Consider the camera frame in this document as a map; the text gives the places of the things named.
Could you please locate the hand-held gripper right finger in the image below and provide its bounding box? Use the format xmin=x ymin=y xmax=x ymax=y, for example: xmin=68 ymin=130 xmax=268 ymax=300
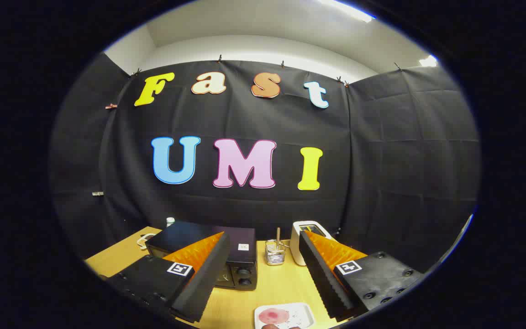
xmin=298 ymin=230 xmax=424 ymax=320

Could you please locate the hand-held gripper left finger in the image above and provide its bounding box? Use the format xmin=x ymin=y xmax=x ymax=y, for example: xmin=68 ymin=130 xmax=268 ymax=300
xmin=105 ymin=231 xmax=232 ymax=324

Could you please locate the white square food plate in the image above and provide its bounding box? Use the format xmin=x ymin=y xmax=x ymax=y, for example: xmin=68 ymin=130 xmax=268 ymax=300
xmin=254 ymin=302 xmax=315 ymax=329

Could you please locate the black toaster oven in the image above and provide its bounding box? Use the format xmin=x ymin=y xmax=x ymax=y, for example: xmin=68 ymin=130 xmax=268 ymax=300
xmin=146 ymin=221 xmax=258 ymax=291

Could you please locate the round pink food slice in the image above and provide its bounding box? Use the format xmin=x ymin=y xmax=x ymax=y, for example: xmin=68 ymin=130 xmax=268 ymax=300
xmin=258 ymin=308 xmax=290 ymax=325

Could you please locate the white bread toaster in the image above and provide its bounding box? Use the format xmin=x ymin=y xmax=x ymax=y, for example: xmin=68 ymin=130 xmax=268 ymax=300
xmin=290 ymin=221 xmax=332 ymax=266

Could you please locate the metal wire utensil holder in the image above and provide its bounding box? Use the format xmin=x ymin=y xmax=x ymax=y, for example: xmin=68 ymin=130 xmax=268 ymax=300
xmin=265 ymin=239 xmax=286 ymax=266

